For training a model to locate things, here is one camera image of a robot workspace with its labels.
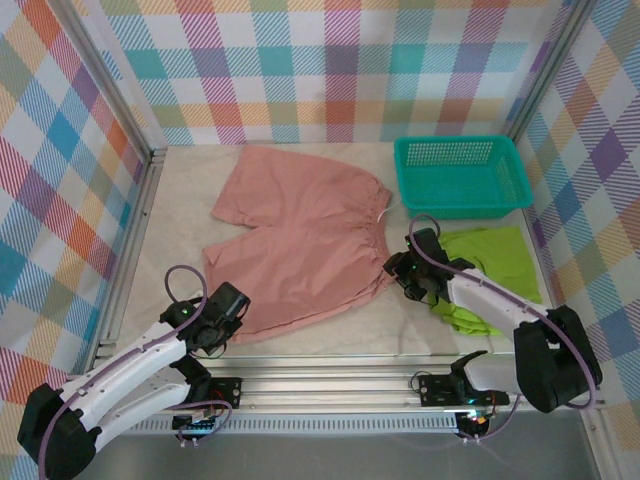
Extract lime green shorts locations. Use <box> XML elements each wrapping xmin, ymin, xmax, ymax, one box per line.
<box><xmin>430</xmin><ymin>225</ymin><xmax>545</xmax><ymax>337</ymax></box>

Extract dusty pink shorts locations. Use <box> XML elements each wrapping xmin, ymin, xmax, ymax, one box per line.
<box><xmin>201</xmin><ymin>145</ymin><xmax>395</xmax><ymax>345</ymax></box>

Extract teal plastic basket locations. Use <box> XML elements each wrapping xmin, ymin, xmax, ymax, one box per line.
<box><xmin>393</xmin><ymin>134</ymin><xmax>533</xmax><ymax>221</ymax></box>

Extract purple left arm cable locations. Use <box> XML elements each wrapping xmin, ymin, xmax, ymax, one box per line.
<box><xmin>37</xmin><ymin>264</ymin><xmax>236</xmax><ymax>469</ymax></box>

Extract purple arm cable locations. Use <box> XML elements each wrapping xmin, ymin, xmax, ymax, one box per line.
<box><xmin>37</xmin><ymin>264</ymin><xmax>236</xmax><ymax>469</ymax></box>
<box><xmin>407</xmin><ymin>214</ymin><xmax>604</xmax><ymax>444</ymax></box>

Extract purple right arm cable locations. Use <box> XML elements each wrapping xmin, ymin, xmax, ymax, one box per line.
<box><xmin>407</xmin><ymin>214</ymin><xmax>604</xmax><ymax>444</ymax></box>

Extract aluminium base frame rail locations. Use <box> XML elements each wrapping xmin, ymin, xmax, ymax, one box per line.
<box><xmin>54</xmin><ymin>353</ymin><xmax>606</xmax><ymax>416</ymax></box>

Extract slotted grey cable duct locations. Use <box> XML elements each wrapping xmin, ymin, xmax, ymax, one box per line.
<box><xmin>99</xmin><ymin>416</ymin><xmax>464</xmax><ymax>435</ymax></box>

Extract aluminium frame post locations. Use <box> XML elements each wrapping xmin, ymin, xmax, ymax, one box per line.
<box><xmin>47</xmin><ymin>0</ymin><xmax>169</xmax><ymax>161</ymax></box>
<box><xmin>504</xmin><ymin>0</ymin><xmax>601</xmax><ymax>146</ymax></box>

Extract aluminium frame leg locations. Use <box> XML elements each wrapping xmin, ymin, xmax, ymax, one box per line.
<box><xmin>579</xmin><ymin>407</ymin><xmax>619</xmax><ymax>480</ymax></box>

